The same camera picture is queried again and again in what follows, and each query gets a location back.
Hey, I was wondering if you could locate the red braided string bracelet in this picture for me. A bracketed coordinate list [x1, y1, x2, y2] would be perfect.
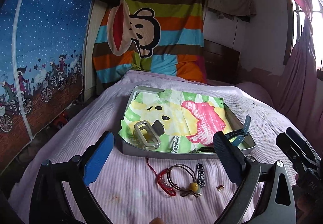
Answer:
[146, 157, 177, 197]

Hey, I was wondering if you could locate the grey shallow cardboard box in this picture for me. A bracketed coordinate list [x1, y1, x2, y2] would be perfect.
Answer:
[119, 86, 256, 159]

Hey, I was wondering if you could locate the blue bicycle print wardrobe cover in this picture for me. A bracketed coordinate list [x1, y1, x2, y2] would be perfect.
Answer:
[1, 0, 91, 169]

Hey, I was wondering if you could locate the beige hair claw clip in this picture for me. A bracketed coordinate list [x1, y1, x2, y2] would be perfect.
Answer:
[134, 120, 165, 150]

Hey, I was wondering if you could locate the dark wooden headboard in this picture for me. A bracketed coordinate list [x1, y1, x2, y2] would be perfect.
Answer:
[204, 40, 240, 84]

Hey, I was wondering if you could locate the black white checkered hair clip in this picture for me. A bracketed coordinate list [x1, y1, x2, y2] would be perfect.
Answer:
[196, 163, 206, 188]

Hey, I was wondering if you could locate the light blue wavy hair clip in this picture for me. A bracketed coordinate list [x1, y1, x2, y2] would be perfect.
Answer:
[171, 136, 180, 154]

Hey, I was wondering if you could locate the person's right hand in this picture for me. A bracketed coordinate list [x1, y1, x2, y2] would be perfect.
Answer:
[292, 174, 322, 223]

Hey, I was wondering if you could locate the pink striped bed sheet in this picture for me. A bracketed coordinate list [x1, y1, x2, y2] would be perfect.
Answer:
[9, 71, 296, 223]

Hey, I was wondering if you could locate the blue kids smartwatch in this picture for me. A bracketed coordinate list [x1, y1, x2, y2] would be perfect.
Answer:
[225, 115, 251, 147]

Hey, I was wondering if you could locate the pink window curtain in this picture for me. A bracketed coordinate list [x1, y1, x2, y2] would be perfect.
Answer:
[274, 0, 322, 153]

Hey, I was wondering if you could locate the black hair tie ring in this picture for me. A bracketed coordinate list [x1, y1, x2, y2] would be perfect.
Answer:
[196, 146, 216, 154]

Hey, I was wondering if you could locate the colourful printed paper liner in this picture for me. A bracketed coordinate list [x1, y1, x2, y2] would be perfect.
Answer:
[119, 87, 244, 154]

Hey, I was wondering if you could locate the striped monkey print blanket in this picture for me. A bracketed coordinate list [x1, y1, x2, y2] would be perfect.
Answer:
[92, 0, 206, 84]

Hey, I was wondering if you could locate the brown hair tie yellow bead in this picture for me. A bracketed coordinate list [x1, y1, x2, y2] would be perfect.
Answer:
[166, 163, 202, 198]

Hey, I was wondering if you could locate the pink pillow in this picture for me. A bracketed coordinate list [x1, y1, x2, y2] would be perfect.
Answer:
[236, 81, 274, 107]

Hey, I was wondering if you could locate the khaki cloth hanging on wall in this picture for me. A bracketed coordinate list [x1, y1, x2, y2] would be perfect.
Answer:
[206, 0, 257, 23]

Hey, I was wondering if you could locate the window with frame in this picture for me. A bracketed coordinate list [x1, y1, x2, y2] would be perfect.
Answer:
[283, 0, 322, 81]

